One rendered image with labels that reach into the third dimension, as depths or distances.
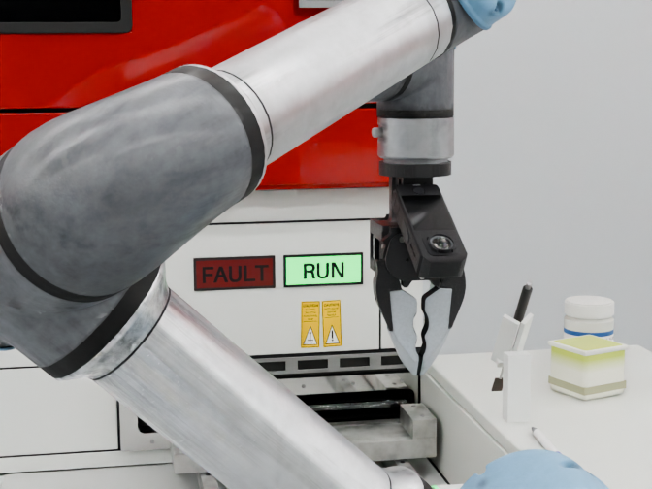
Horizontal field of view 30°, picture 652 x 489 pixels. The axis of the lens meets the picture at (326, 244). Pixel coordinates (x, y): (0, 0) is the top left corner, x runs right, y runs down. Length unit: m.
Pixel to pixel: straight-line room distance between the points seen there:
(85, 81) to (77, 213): 0.95
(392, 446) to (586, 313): 0.33
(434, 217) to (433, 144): 0.07
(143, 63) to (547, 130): 1.92
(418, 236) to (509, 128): 2.28
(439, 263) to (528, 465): 0.26
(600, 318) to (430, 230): 0.67
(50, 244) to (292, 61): 0.21
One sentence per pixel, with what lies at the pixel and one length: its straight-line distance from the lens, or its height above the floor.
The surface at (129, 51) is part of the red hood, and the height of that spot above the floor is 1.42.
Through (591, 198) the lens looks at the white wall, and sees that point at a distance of 3.49.
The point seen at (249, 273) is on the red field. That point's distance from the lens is 1.76.
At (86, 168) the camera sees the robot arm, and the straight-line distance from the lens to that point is 0.73.
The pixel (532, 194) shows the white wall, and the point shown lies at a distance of 3.43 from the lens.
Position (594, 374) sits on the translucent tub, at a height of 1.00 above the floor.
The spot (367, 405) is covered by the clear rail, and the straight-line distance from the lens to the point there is 1.81.
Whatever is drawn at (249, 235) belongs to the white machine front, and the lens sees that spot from 1.75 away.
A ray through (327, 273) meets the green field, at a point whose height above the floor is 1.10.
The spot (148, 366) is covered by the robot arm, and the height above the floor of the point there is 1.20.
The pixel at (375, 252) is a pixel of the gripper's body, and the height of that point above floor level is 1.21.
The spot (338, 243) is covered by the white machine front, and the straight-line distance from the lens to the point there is 1.77.
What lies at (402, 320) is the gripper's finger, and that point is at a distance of 1.19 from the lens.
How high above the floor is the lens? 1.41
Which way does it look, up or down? 9 degrees down
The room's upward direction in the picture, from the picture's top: straight up
